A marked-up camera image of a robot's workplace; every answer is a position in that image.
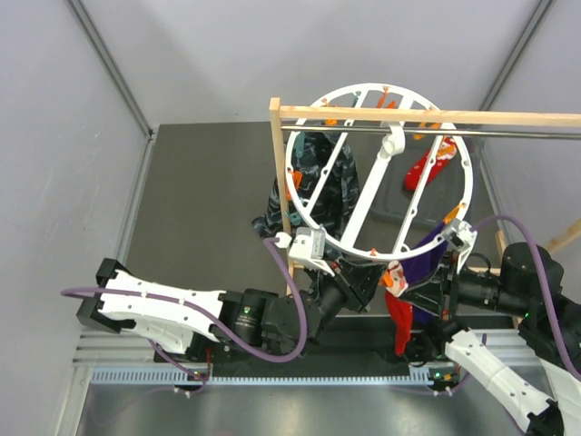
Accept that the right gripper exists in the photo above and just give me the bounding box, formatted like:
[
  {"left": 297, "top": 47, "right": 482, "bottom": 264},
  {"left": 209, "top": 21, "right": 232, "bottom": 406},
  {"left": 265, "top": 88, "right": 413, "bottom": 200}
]
[{"left": 397, "top": 246, "right": 529, "bottom": 317}]

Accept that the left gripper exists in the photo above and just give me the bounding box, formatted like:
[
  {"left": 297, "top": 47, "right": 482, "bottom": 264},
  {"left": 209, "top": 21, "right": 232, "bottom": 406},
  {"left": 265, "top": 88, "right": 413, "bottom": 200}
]
[{"left": 306, "top": 254, "right": 386, "bottom": 335}]

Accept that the purple sock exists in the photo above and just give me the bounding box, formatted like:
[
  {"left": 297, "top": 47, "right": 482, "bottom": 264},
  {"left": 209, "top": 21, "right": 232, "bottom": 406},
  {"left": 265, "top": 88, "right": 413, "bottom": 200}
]
[{"left": 400, "top": 222, "right": 448, "bottom": 324}]

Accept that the red santa sock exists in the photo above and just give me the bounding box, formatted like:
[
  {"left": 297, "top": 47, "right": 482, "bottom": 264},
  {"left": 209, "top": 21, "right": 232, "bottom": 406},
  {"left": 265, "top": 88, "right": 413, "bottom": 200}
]
[{"left": 380, "top": 261, "right": 413, "bottom": 356}]

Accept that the white round clip hanger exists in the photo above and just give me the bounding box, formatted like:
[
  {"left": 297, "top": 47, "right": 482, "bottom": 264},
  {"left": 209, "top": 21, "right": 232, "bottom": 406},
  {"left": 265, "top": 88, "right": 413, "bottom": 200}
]
[{"left": 270, "top": 83, "right": 474, "bottom": 263}]

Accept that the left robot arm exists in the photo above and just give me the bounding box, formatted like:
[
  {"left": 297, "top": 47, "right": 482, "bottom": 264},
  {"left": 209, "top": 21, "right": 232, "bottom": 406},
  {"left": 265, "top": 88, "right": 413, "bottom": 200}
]
[{"left": 67, "top": 259, "right": 385, "bottom": 363}]

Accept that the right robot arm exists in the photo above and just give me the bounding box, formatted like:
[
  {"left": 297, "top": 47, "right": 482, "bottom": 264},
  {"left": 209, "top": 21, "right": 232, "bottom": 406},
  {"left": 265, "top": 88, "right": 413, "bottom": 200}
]
[{"left": 400, "top": 243, "right": 580, "bottom": 435}]

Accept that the clear plastic bin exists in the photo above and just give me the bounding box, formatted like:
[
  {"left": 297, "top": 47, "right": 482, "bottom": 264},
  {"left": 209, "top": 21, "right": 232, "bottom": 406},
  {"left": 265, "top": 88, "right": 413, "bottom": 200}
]
[{"left": 319, "top": 133, "right": 492, "bottom": 253}]

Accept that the dark patterned cloth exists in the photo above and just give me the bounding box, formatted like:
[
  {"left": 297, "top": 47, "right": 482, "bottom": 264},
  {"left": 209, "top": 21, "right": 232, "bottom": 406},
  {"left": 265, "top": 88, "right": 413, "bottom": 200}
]
[{"left": 251, "top": 132, "right": 359, "bottom": 239}]

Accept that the red snowflake sock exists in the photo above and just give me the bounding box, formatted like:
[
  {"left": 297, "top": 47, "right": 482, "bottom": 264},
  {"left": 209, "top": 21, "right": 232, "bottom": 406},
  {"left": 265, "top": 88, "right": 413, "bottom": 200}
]
[{"left": 403, "top": 138, "right": 458, "bottom": 192}]

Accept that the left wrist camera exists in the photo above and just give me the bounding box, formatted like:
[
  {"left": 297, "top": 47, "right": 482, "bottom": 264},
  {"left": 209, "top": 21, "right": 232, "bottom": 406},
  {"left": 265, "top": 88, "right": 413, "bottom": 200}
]
[{"left": 275, "top": 227, "right": 335, "bottom": 277}]

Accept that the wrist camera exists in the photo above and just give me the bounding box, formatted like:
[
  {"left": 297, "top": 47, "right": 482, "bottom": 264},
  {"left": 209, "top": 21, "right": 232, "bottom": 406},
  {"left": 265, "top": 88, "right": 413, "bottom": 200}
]
[
  {"left": 442, "top": 218, "right": 478, "bottom": 273},
  {"left": 275, "top": 227, "right": 335, "bottom": 277}
]

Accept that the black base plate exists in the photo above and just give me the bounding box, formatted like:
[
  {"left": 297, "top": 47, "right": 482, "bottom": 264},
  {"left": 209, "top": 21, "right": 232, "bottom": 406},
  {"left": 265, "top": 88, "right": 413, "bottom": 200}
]
[{"left": 171, "top": 315, "right": 429, "bottom": 377}]

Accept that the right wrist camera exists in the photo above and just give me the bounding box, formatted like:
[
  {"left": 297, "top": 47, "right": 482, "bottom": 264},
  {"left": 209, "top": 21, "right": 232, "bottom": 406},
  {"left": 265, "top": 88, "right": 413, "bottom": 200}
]
[{"left": 442, "top": 218, "right": 478, "bottom": 273}]

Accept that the wooden rack frame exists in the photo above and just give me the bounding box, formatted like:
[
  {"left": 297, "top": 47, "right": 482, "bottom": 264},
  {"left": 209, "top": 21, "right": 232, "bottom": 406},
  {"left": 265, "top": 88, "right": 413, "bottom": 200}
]
[{"left": 268, "top": 96, "right": 581, "bottom": 328}]

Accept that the grey cable duct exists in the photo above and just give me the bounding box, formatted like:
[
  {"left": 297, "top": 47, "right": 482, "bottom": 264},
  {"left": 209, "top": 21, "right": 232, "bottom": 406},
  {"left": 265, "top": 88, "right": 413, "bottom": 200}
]
[{"left": 91, "top": 366, "right": 454, "bottom": 386}]

